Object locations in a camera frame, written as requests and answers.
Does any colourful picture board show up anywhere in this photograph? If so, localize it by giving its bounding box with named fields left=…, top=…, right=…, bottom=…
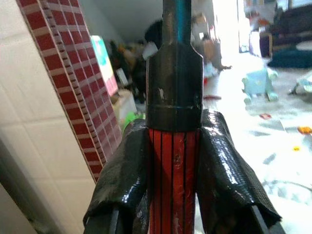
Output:
left=89, top=35, right=119, bottom=97

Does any dark sofa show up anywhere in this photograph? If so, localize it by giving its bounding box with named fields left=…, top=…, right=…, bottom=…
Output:
left=259, top=4, right=312, bottom=58

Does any red brick pattern cardboard panel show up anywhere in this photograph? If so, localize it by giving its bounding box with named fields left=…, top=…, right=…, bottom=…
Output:
left=16, top=0, right=122, bottom=182

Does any light blue toy ride-on car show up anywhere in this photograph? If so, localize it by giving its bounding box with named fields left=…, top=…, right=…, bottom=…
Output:
left=241, top=67, right=279, bottom=105

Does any red and black broom handle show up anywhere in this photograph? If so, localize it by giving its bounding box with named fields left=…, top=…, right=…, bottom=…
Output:
left=145, top=0, right=204, bottom=234

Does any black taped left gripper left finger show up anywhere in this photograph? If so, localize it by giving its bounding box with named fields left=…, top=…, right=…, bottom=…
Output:
left=83, top=118, right=150, bottom=234

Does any dark blue floor cushion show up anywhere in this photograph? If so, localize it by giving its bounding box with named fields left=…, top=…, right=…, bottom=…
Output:
left=267, top=47, right=312, bottom=69

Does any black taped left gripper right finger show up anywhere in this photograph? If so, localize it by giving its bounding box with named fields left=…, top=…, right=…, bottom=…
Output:
left=196, top=109, right=282, bottom=234

